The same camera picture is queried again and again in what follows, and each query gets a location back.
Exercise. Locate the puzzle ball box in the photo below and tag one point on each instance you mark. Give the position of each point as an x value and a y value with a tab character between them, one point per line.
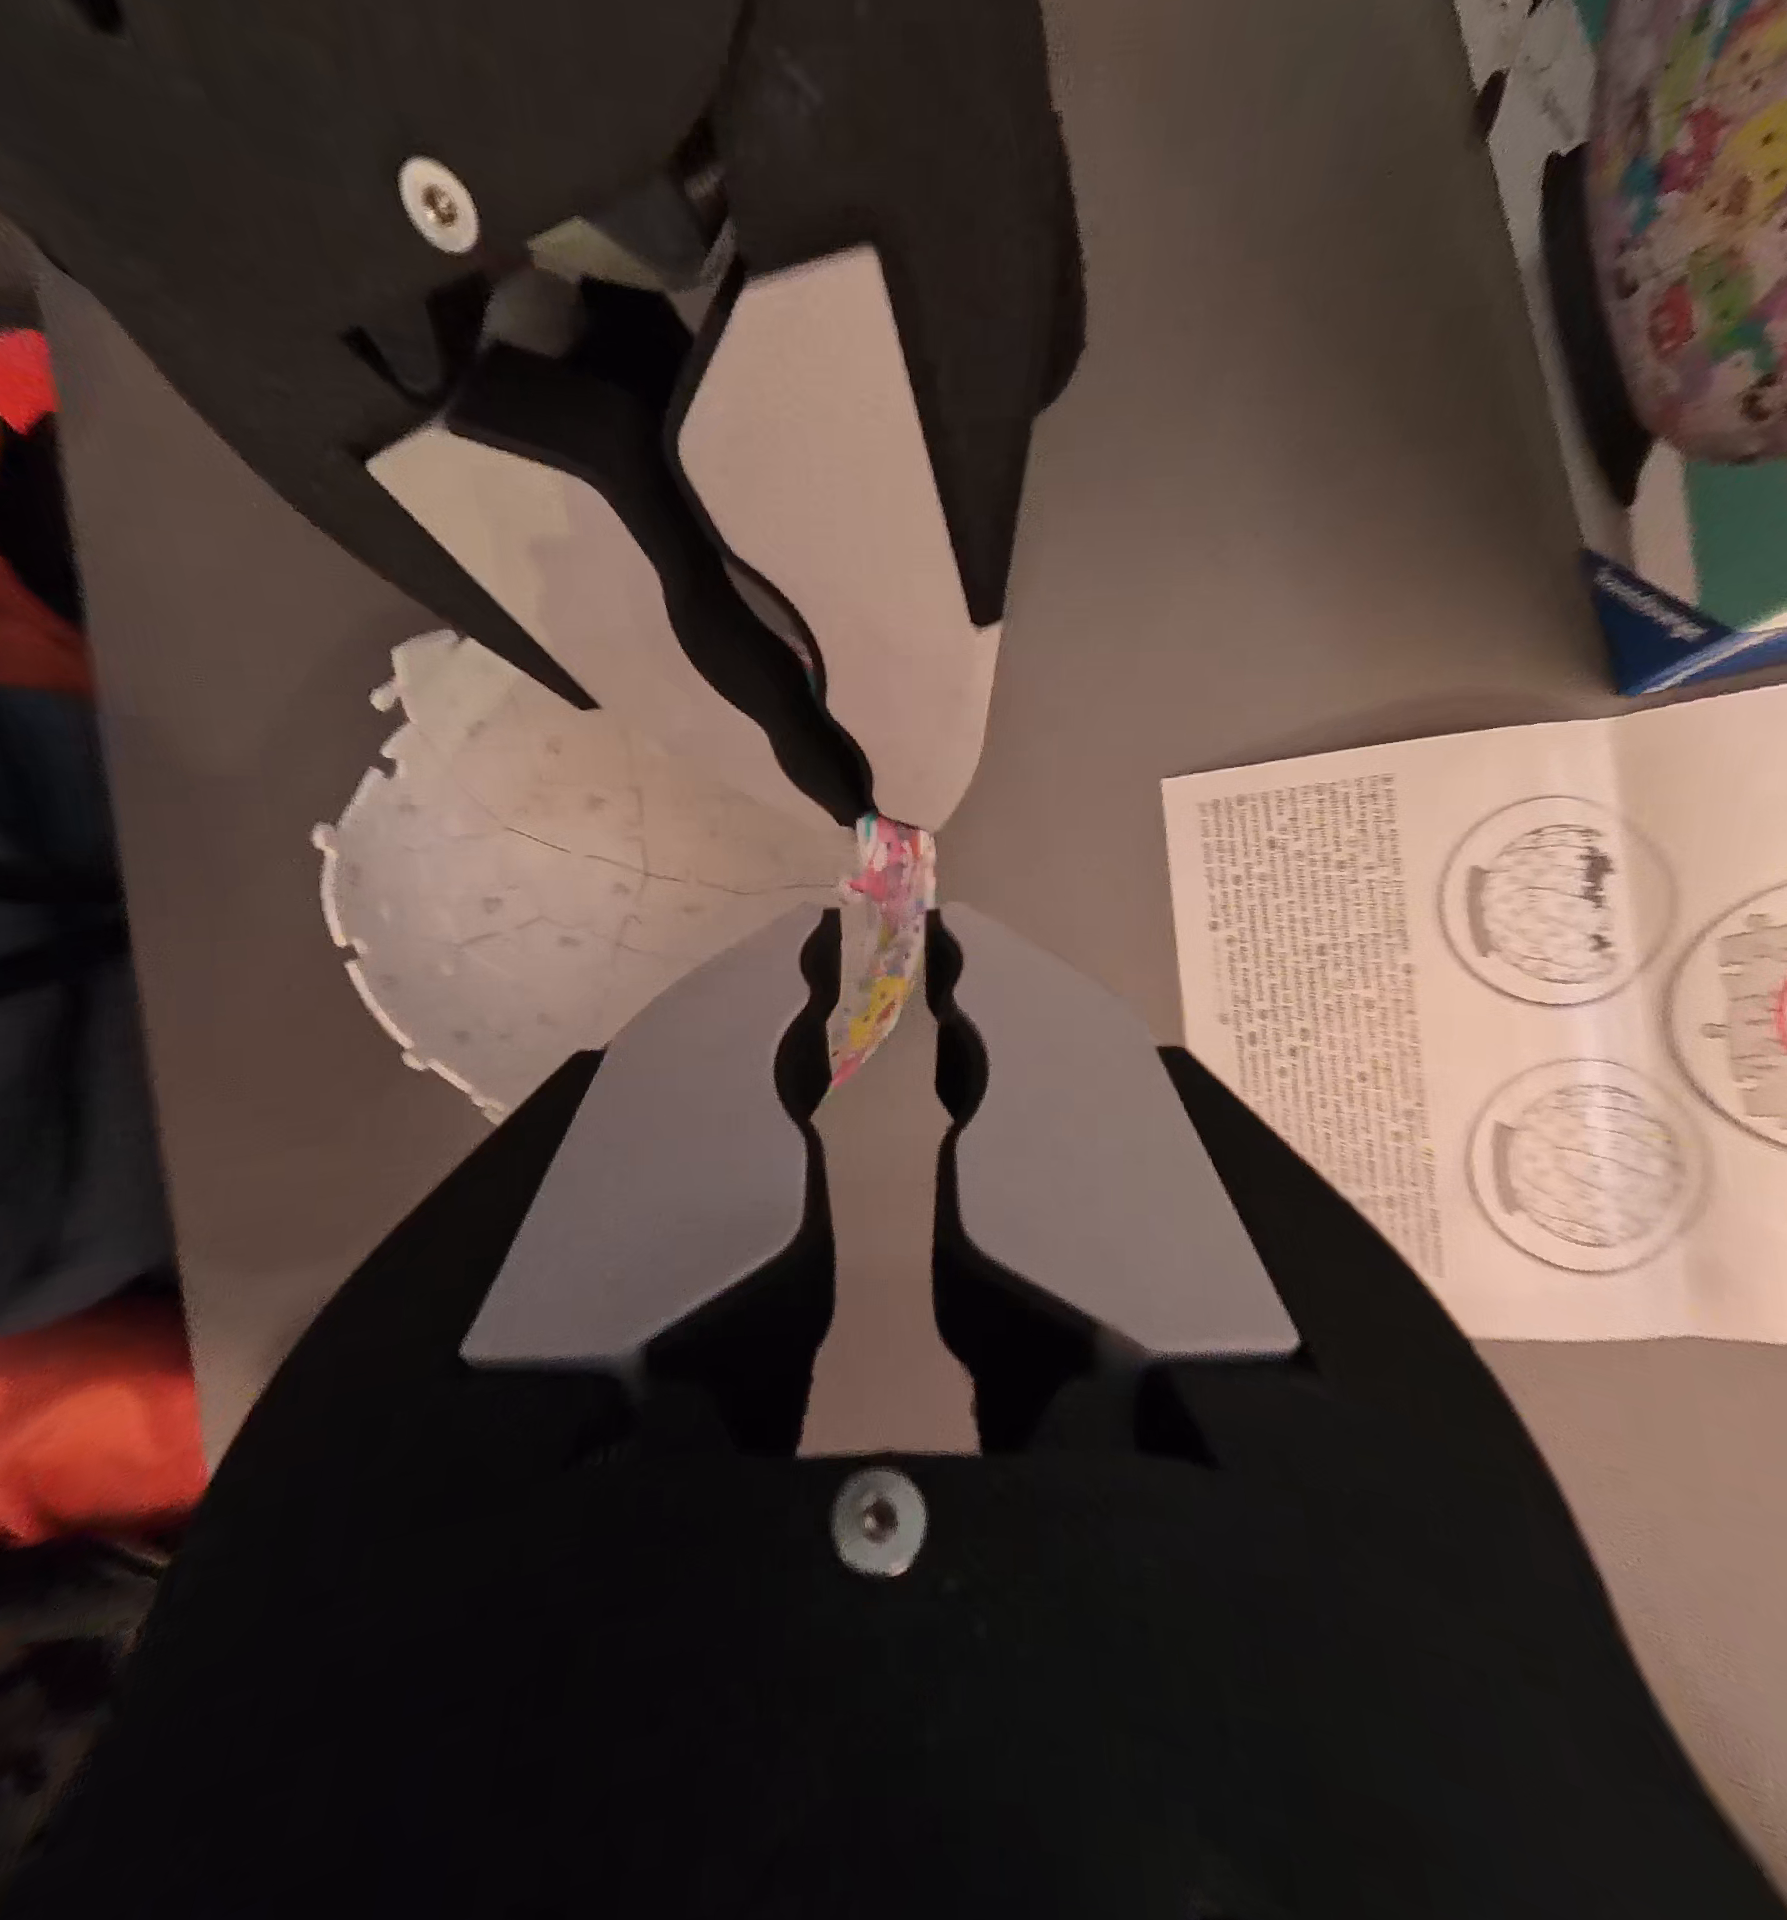
1733	226

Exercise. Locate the half-built puzzle ball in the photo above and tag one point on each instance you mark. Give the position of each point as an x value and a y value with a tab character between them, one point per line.
533	900

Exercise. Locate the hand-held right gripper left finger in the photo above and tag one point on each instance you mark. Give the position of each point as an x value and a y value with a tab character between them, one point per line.
652	1201

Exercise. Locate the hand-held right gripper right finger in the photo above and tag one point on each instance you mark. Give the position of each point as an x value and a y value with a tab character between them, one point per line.
1104	1201

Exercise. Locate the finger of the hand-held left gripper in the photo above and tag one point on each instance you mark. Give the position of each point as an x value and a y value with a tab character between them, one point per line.
533	525
849	525

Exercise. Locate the folded instruction sheet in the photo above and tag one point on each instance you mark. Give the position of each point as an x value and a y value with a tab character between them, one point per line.
1357	1050

